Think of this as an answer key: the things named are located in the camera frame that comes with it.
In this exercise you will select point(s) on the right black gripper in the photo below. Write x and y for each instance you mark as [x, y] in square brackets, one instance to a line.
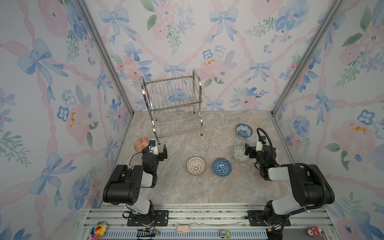
[250, 150]

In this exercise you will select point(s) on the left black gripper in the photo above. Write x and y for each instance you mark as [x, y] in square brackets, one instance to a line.
[162, 154]

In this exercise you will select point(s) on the dark blue patterned bowl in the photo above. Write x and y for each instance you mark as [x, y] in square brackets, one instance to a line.
[222, 167]

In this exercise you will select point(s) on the white maroon patterned bowl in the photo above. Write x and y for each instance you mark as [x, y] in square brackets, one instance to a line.
[196, 166]

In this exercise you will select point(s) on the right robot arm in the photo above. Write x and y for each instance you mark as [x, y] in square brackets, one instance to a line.
[309, 188]

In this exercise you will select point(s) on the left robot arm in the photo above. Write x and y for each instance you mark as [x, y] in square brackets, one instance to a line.
[125, 183]

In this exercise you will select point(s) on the orange patterned bowl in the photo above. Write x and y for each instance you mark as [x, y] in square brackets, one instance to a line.
[140, 144]

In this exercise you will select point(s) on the blue white floral bowl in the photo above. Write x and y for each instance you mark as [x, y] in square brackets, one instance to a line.
[244, 131]

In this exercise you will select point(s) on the pink eraser block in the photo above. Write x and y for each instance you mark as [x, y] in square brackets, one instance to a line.
[183, 229]

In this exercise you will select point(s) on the small green device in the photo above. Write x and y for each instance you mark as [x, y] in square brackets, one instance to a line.
[224, 234]

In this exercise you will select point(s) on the colourful flower toy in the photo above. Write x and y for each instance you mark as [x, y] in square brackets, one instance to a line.
[99, 230]

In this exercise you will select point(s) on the pink plush toy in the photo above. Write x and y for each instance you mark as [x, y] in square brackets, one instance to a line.
[315, 231]

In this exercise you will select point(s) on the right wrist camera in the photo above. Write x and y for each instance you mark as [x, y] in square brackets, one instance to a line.
[262, 141]

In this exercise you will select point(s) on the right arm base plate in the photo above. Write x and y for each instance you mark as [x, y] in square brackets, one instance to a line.
[261, 219]

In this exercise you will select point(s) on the chrome wire dish rack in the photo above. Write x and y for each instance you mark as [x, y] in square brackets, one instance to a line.
[174, 105]

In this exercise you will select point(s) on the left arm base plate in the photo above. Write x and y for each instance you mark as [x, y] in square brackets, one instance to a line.
[157, 218]

